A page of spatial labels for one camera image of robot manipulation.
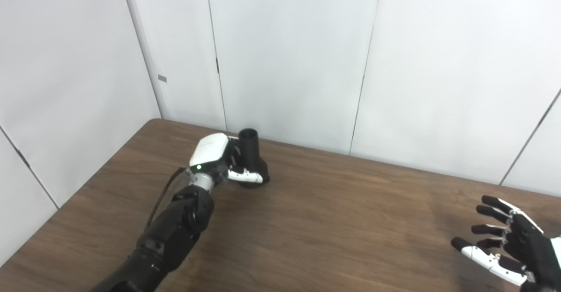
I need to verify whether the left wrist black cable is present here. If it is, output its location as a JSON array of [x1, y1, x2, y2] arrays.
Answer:
[[146, 167, 193, 229]]

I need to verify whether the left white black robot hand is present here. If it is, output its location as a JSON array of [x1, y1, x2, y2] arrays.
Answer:
[[188, 133, 264, 185]]

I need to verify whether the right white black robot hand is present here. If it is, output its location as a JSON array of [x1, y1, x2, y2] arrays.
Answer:
[[451, 195, 561, 292]]

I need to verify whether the black flared nozzle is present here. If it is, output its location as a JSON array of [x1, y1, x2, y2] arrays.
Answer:
[[238, 128, 270, 189]]

